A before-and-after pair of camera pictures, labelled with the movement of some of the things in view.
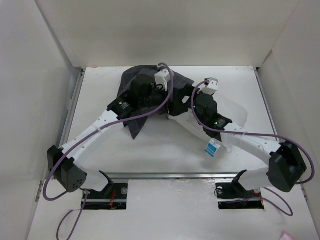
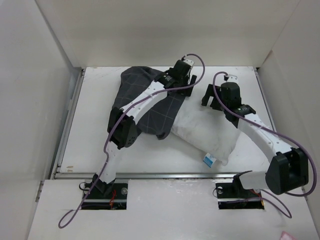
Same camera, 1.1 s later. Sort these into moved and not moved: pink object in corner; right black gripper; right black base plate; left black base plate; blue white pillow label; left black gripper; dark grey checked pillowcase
Moved: blue white pillow label; right black gripper; dark grey checked pillowcase; left black gripper
Not moved: left black base plate; right black base plate; pink object in corner
